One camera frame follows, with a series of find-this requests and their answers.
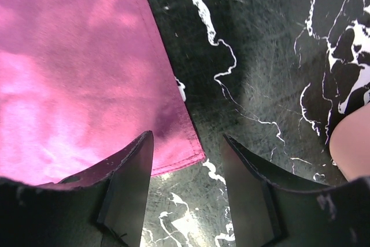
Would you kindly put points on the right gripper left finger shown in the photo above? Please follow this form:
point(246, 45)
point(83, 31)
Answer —
point(121, 212)

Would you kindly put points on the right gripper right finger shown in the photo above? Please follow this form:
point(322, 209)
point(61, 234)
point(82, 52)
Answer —
point(269, 205)

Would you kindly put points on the magenta cloth napkin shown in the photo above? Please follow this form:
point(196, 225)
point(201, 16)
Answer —
point(80, 80)

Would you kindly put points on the pink compartment tray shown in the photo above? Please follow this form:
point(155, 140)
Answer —
point(349, 144)

